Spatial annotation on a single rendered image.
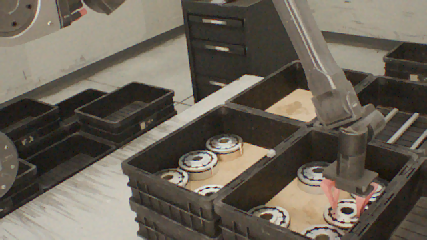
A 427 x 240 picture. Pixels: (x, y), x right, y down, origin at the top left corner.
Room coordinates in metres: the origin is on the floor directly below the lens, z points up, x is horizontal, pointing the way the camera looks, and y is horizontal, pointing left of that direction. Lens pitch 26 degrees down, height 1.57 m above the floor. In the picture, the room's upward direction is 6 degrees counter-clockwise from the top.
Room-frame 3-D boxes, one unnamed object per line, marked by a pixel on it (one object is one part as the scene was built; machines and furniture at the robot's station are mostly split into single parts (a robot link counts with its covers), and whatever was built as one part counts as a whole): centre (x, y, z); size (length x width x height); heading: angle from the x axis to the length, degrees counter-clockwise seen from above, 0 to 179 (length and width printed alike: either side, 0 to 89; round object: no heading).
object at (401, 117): (1.26, -0.49, 0.87); 0.40 x 0.30 x 0.11; 137
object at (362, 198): (0.91, -0.28, 0.91); 0.07 x 0.07 x 0.09; 46
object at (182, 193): (1.17, 0.00, 0.92); 0.40 x 0.30 x 0.02; 137
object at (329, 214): (0.92, -0.26, 0.86); 0.10 x 0.10 x 0.01
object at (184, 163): (1.23, 0.06, 0.86); 0.10 x 0.10 x 0.01
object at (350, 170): (0.92, -0.27, 0.98); 0.10 x 0.07 x 0.07; 46
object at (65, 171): (2.02, 0.68, 0.31); 0.40 x 0.30 x 0.34; 138
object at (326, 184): (0.93, -0.25, 0.91); 0.07 x 0.07 x 0.09; 46
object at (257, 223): (0.97, -0.22, 0.92); 0.40 x 0.30 x 0.02; 137
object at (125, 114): (2.32, 0.41, 0.37); 0.40 x 0.30 x 0.45; 138
